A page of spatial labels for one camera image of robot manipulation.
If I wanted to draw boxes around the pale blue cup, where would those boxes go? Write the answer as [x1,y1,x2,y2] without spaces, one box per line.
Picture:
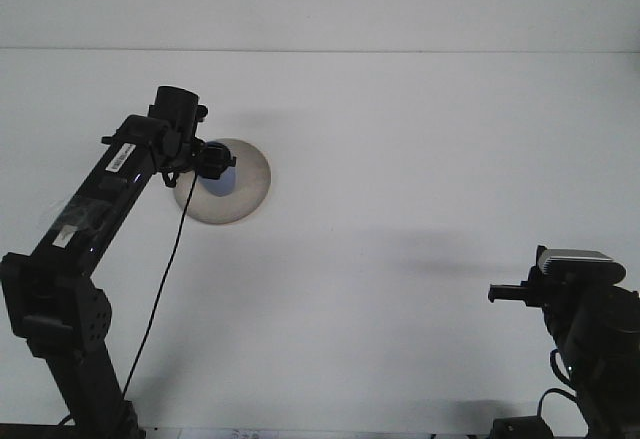
[198,142,239,198]

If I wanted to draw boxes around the pale round plate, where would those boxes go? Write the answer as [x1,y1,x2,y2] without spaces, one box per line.
[173,137,274,227]

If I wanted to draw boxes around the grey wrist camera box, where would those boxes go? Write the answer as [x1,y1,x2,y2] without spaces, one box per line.
[535,246,627,285]

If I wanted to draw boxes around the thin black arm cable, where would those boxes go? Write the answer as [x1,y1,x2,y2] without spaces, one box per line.
[535,348,584,418]
[121,151,205,403]

